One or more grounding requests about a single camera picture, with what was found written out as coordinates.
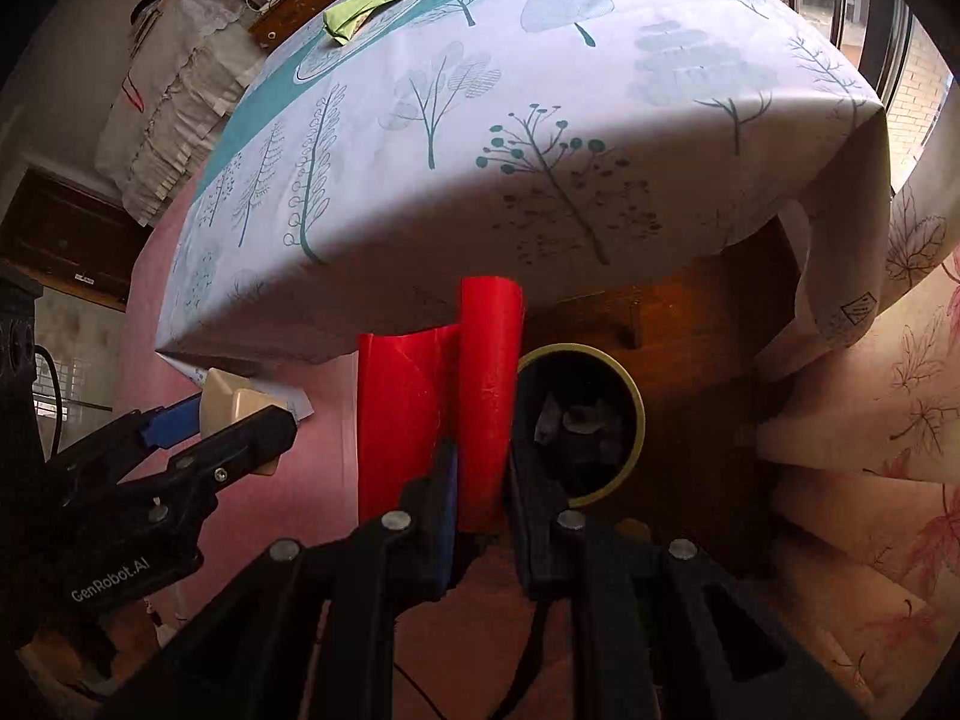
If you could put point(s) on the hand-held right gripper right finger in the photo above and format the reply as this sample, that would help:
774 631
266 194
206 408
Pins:
525 525

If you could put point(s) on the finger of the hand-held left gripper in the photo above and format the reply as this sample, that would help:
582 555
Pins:
172 424
240 442

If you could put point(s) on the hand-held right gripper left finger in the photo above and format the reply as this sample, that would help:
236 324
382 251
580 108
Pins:
448 517

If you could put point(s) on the small cream box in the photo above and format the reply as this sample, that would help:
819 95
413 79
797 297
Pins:
232 401

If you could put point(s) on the red plastic wrapper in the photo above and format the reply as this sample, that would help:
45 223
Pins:
487 390

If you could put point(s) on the yellow rim trash bin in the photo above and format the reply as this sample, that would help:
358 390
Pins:
636 420

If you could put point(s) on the pink cloth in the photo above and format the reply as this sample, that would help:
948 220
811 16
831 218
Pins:
300 465

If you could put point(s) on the dark wooden cabinet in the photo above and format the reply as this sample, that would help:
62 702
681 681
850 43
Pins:
67 240

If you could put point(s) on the wooden table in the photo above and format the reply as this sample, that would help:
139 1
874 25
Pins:
712 352

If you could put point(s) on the white lace cloth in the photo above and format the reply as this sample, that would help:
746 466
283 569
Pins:
172 112

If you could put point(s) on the leaf print curtain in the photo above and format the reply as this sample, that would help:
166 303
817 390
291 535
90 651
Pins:
862 427

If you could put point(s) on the tree print tablecloth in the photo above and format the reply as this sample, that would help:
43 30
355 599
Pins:
525 90

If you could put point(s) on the green paper sheet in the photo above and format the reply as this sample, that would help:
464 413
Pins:
375 4

